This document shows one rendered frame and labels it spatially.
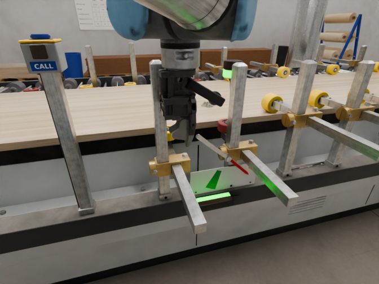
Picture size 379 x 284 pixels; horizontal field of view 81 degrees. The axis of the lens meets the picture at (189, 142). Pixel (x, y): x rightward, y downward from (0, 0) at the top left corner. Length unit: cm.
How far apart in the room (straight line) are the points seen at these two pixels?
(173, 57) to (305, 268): 142
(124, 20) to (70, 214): 64
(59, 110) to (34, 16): 752
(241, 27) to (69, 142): 54
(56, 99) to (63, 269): 95
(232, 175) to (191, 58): 48
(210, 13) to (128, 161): 77
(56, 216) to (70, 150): 26
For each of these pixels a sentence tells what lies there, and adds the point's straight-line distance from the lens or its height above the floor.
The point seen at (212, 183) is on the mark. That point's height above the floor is 74.
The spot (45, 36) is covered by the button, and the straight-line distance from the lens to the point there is 64.
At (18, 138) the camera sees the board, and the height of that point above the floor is 90.
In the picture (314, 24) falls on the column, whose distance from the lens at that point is 473.
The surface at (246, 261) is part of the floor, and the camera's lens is 155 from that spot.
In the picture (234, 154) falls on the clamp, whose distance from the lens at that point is 80.
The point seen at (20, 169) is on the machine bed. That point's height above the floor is 78.
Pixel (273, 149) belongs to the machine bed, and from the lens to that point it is 120.
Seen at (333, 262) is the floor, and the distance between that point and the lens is 174.
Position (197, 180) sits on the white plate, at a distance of 80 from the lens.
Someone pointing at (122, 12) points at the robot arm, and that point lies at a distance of 41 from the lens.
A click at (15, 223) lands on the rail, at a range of 92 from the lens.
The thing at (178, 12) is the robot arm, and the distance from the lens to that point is 26.
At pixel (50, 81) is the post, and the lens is 65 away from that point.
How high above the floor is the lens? 124
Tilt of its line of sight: 27 degrees down
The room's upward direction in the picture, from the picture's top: straight up
